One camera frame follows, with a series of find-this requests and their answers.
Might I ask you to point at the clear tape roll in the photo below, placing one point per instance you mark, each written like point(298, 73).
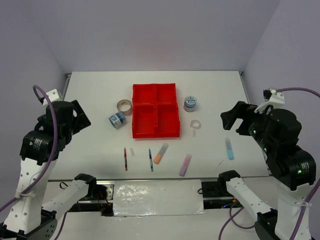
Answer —
point(195, 124)

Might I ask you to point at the blue white tape roll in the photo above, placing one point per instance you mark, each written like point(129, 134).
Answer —
point(117, 120)

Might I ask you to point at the silver foil sheet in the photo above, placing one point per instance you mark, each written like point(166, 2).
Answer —
point(157, 198)

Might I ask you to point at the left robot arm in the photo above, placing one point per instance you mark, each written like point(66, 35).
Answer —
point(29, 217)

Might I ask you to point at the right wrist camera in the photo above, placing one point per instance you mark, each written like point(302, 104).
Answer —
point(271, 98)

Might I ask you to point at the purple highlighter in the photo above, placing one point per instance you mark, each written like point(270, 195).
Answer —
point(185, 165)

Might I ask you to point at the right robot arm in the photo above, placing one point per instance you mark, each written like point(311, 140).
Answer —
point(295, 174)

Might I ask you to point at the blue pen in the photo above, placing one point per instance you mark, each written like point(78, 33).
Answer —
point(150, 160)

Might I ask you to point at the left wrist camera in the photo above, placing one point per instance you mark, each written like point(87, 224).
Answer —
point(53, 95)

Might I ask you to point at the red pen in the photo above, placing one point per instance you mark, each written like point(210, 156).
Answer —
point(125, 159)

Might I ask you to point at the blue highlighter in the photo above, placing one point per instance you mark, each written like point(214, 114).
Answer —
point(229, 149)

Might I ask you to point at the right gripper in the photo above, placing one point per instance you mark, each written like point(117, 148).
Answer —
point(241, 109)

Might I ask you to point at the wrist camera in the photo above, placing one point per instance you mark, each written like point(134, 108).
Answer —
point(271, 98)
point(53, 95)

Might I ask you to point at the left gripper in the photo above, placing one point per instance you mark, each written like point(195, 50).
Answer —
point(81, 120)

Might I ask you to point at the orange highlighter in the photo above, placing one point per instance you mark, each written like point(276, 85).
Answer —
point(161, 153)

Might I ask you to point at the red four-compartment tray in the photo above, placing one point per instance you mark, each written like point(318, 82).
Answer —
point(155, 111)

